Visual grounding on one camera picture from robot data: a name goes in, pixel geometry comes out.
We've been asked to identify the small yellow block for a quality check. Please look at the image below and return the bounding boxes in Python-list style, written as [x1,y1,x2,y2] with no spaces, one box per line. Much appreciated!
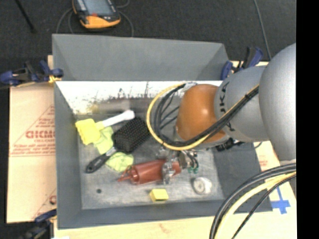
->
[149,188,169,203]

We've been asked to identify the red-brown squeeze bottle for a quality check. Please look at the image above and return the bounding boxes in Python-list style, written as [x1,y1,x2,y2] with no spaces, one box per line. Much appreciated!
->
[117,158,182,185]

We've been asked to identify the white and grey round object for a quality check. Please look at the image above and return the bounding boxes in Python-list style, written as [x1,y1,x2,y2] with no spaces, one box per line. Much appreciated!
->
[190,176,213,195]

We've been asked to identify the light green cloth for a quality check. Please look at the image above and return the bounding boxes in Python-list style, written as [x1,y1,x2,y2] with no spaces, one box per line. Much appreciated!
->
[94,126,134,173]

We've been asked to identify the black hairbrush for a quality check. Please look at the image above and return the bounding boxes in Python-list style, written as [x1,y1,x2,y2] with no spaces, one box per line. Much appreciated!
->
[85,117,152,174]

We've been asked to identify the grey metal bin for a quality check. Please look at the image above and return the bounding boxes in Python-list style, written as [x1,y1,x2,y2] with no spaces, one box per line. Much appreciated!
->
[51,33,273,229]

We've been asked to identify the black cylinder on white bracket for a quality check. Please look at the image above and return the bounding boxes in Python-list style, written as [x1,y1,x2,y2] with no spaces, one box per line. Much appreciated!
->
[215,138,244,152]

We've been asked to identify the yellow brush with white handle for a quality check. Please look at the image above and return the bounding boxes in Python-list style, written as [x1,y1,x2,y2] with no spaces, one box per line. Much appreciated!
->
[74,110,136,146]

